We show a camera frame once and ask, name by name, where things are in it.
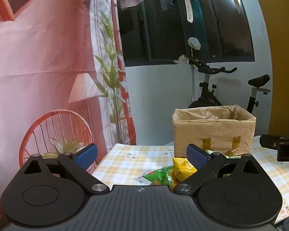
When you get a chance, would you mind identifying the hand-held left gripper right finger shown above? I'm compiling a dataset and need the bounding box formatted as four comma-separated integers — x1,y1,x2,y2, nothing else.
173,143,262,194

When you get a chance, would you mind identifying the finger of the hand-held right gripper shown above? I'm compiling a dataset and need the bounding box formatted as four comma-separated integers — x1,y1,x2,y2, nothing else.
260,134,289,150

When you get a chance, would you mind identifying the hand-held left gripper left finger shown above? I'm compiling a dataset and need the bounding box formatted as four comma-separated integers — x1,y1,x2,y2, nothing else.
21,143,110,195

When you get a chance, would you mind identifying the large yellow snack bag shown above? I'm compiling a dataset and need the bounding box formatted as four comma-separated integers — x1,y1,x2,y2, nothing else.
172,156,198,183

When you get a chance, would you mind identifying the cardboard box with plastic liner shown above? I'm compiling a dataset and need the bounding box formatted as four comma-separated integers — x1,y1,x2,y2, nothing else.
172,104,257,158

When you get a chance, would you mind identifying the light green snack packet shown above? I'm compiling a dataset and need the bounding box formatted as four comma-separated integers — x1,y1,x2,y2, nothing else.
205,149,242,160

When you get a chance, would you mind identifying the green chip bag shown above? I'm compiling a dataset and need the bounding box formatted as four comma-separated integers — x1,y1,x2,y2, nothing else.
144,166,177,186

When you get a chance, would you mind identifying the checked tablecloth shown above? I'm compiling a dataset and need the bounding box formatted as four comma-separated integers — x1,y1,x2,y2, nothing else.
90,135,289,225

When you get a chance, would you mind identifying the black exercise bike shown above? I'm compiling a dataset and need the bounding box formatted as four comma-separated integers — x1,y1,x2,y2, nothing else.
188,56,271,115

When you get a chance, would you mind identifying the plant print curtain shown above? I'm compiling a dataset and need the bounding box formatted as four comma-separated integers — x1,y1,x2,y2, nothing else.
89,0,137,150

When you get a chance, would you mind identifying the pink printed backdrop cloth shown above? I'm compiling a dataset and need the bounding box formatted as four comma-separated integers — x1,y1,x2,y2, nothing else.
0,0,104,222

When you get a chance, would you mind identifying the crumpled white cloth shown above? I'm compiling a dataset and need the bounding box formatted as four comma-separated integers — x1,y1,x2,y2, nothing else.
174,54,190,65

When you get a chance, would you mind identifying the white plastic bag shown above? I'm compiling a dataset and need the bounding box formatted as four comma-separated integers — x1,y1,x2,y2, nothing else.
187,37,201,51

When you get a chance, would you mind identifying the dark window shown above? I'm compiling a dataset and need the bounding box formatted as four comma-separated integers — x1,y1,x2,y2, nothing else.
116,0,256,67

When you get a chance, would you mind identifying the white hanging strap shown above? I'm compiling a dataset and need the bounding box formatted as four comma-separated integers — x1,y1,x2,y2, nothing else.
182,0,194,23

